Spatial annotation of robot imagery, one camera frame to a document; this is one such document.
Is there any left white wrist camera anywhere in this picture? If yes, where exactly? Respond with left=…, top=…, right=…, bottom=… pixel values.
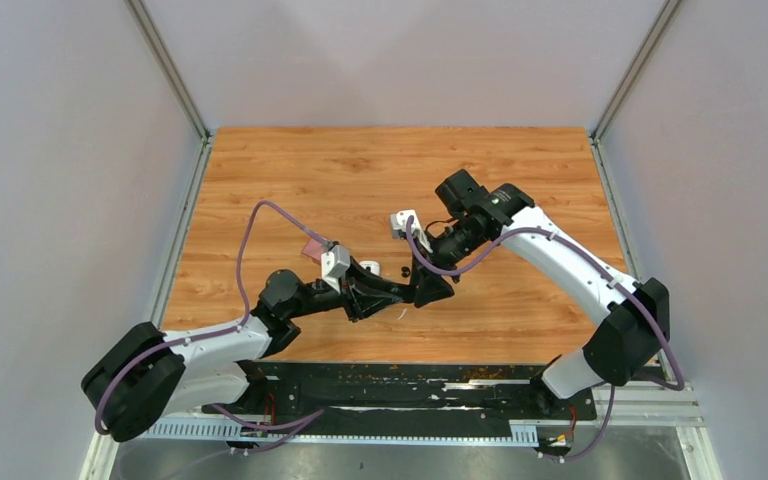
left=320, top=244, right=351, bottom=293

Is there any pink small carton box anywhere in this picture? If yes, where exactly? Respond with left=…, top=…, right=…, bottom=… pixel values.
left=301, top=239, right=326, bottom=263

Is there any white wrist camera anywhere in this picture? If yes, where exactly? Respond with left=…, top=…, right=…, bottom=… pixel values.
left=320, top=244, right=351, bottom=293
left=389, top=209, right=434, bottom=253

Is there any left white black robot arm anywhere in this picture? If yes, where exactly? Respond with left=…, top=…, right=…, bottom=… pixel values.
left=80, top=261, right=418, bottom=442

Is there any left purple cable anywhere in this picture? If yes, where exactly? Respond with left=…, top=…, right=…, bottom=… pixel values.
left=94, top=200, right=332, bottom=437

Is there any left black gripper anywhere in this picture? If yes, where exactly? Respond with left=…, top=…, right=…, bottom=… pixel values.
left=287, top=255, right=403, bottom=322

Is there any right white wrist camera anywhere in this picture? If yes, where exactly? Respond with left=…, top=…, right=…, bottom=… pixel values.
left=389, top=209, right=434, bottom=253

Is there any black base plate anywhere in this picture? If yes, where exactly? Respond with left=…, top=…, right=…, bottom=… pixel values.
left=225, top=361, right=597, bottom=438

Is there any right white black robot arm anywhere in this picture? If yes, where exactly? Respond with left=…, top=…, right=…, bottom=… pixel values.
left=390, top=169, right=670, bottom=418

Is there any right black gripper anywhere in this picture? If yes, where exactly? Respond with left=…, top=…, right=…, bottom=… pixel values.
left=407, top=220, right=487, bottom=308

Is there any white slotted cable duct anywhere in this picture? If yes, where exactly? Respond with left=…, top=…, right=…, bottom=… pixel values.
left=145, top=418, right=540, bottom=446

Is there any white earbud charging case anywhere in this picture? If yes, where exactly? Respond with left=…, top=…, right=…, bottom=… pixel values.
left=359, top=261, right=381, bottom=275

